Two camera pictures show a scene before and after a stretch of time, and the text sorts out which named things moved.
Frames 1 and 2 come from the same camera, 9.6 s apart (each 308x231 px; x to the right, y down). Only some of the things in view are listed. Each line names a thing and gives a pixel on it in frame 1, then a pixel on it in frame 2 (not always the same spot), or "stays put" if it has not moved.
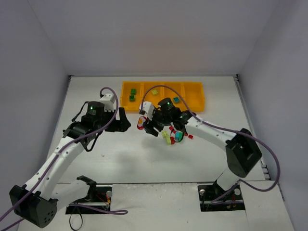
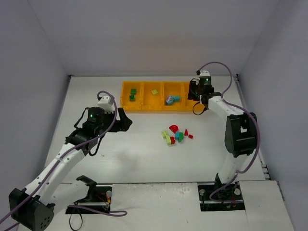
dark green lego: x=132 y=98 stays put
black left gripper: x=116 y=123 stays put
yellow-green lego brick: x=155 y=92 stays put
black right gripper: x=151 y=122 → x=193 y=90
